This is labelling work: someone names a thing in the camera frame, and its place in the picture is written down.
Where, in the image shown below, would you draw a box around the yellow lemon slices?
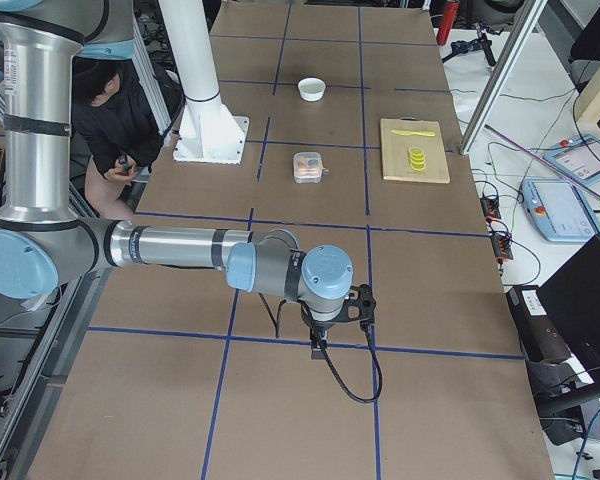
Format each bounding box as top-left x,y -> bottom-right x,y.
407,147 -> 427,173

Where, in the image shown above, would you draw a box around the person in black jacket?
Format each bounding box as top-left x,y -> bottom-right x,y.
71,57 -> 163,220

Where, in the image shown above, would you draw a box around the blue teach pendant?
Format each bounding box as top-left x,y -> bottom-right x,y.
521,178 -> 599,244
543,135 -> 600,186

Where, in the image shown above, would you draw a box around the blue teach pendant far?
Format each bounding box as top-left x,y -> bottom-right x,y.
543,135 -> 600,186

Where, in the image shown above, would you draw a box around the white round bowl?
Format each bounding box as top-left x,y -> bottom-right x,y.
297,77 -> 326,102

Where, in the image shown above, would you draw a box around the wooden cutting board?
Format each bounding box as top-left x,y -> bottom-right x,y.
380,118 -> 450,184

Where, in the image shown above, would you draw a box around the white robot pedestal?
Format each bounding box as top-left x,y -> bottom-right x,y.
159,0 -> 249,165

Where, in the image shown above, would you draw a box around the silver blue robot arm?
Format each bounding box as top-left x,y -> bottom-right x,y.
0,1 -> 363,357

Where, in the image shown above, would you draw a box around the yellow plastic knife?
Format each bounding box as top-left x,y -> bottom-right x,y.
390,129 -> 436,138

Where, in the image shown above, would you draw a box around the metal rod green tip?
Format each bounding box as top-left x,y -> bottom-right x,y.
485,124 -> 600,203

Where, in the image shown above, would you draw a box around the aluminium frame post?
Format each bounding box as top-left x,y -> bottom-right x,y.
459,0 -> 548,155

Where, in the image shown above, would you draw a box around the black tripod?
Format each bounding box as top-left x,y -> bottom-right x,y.
442,21 -> 503,67

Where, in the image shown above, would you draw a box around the red cylinder bottle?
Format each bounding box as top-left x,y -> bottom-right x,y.
436,0 -> 459,46

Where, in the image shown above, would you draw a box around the blue teach pendant near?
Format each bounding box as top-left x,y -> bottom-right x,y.
521,178 -> 599,244

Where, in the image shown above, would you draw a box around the clear plastic egg box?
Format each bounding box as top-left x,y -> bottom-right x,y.
293,152 -> 325,184

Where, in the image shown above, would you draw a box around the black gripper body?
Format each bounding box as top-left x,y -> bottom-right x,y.
301,307 -> 336,350

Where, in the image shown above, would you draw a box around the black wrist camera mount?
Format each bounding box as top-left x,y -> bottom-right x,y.
338,284 -> 376,332

